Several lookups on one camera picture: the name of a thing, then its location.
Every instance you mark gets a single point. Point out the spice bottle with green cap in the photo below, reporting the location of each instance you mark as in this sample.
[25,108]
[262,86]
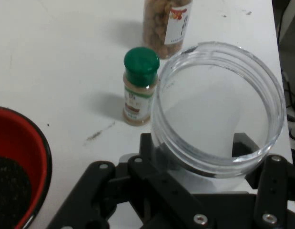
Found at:
[141,71]

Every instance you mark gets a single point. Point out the red bowl with black rim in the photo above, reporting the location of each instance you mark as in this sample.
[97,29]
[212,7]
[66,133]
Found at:
[30,152]

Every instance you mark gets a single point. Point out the black seed heap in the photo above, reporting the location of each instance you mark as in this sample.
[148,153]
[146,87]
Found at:
[9,190]

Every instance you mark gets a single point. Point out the nut jar with white lid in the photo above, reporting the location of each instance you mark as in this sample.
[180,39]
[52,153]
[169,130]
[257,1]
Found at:
[156,28]

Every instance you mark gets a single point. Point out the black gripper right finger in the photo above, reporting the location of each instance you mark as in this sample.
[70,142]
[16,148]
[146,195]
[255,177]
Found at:
[271,190]

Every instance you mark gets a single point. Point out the clear jar with black seeds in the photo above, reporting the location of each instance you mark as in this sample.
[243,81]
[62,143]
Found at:
[209,51]

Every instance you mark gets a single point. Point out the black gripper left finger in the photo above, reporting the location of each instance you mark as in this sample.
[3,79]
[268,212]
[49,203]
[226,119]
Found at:
[128,190]

